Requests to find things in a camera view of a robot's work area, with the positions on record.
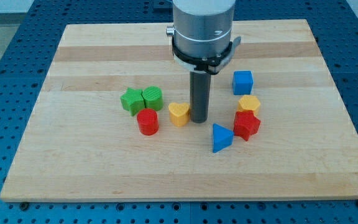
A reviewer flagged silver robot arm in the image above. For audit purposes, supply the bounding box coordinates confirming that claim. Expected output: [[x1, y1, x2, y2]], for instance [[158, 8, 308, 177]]
[[166, 0, 241, 75]]

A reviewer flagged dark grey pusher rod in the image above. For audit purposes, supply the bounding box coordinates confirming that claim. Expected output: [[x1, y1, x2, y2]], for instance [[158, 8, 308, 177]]
[[190, 72, 211, 123]]

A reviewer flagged blue cube block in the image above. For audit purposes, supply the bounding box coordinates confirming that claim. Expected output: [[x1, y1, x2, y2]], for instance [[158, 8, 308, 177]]
[[232, 70, 254, 95]]

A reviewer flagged green star block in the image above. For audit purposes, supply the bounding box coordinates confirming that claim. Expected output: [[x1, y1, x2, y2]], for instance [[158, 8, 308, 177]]
[[120, 88, 145, 116]]

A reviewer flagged wooden board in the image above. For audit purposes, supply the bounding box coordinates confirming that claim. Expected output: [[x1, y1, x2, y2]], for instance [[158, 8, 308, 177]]
[[0, 19, 358, 202]]

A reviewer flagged yellow heart block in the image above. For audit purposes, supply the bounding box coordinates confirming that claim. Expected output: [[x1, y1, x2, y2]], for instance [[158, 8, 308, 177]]
[[168, 102, 190, 127]]

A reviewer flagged green circle block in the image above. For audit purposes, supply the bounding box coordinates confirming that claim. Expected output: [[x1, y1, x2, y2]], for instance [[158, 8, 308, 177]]
[[142, 86, 163, 111]]

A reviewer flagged red star block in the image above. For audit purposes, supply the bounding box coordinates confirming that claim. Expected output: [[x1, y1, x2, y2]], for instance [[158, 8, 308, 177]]
[[233, 111, 261, 141]]

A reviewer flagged red cylinder block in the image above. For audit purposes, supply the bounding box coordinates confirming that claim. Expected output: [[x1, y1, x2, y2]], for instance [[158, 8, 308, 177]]
[[136, 108, 159, 136]]

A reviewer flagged blue triangle block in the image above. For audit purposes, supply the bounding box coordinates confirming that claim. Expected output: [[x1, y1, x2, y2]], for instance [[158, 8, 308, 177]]
[[213, 123, 234, 153]]

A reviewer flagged blue perforated table frame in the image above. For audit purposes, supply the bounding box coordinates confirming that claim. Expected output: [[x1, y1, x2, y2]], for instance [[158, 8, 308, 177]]
[[0, 0, 358, 223]]

